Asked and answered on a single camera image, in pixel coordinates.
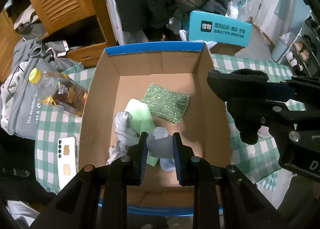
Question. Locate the teal shoe box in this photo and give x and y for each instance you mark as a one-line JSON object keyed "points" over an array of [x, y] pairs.
{"points": [[213, 27]]}

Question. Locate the green glitter cloth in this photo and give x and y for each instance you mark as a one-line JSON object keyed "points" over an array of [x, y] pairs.
{"points": [[165, 104]]}

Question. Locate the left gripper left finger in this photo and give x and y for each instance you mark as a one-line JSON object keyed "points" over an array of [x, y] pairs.
{"points": [[125, 171]]}

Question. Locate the white plastic bag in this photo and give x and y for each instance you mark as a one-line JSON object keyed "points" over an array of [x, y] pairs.
{"points": [[183, 37]]}

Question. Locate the brown flat cardboard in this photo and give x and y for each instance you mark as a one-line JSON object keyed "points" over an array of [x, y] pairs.
{"points": [[226, 49]]}

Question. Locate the shoe rack with shoes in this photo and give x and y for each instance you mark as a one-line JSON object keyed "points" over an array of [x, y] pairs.
{"points": [[302, 54]]}

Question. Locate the grey hoodie pile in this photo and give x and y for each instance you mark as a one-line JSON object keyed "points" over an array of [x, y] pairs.
{"points": [[20, 105]]}

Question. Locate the white smartphone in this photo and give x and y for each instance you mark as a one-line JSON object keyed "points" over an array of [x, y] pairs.
{"points": [[66, 160]]}

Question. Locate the green checkered tablecloth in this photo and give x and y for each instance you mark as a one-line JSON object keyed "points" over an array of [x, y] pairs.
{"points": [[258, 162]]}

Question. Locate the plastic bottle yellow cap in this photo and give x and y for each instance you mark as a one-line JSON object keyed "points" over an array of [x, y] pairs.
{"points": [[57, 89]]}

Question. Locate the light green cloth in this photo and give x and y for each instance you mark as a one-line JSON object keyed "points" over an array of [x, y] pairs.
{"points": [[140, 117]]}

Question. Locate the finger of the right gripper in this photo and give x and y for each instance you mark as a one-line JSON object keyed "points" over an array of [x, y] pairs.
{"points": [[298, 88], [277, 112]]}

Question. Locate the light blue trash bin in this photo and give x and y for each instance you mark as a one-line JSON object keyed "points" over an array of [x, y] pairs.
{"points": [[280, 47]]}

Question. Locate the light blue sock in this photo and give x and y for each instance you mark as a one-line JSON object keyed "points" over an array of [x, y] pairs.
{"points": [[167, 165]]}

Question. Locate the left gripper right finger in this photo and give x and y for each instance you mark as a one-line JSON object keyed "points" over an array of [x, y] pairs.
{"points": [[192, 170]]}

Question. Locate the small grey sock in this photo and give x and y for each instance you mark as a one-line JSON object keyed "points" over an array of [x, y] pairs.
{"points": [[159, 144]]}

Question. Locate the grey white plastic-wrapped bundle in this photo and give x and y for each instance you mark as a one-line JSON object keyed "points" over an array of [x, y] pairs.
{"points": [[125, 135]]}

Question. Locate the black glove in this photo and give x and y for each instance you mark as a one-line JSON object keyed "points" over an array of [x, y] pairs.
{"points": [[239, 89]]}

